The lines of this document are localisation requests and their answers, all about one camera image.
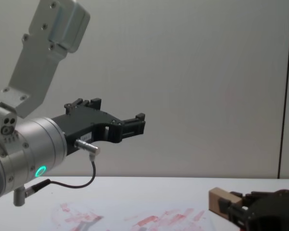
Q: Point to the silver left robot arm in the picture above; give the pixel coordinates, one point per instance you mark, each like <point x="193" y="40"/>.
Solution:
<point x="38" y="139"/>

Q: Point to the small pale wooden block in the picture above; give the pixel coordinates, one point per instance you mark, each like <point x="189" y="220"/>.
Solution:
<point x="216" y="199"/>

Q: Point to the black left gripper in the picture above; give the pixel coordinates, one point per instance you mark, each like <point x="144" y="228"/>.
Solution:
<point x="82" y="122"/>

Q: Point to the white table cover red marks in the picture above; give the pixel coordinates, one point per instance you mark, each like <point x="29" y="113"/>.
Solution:
<point x="135" y="197"/>

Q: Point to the dark vertical wall strip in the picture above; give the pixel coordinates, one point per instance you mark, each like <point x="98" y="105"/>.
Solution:
<point x="285" y="96"/>

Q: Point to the plain pale wall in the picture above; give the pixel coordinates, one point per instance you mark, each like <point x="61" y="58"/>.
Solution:
<point x="183" y="72"/>

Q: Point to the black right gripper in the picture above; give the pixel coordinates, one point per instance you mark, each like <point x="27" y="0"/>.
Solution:
<point x="272" y="211"/>

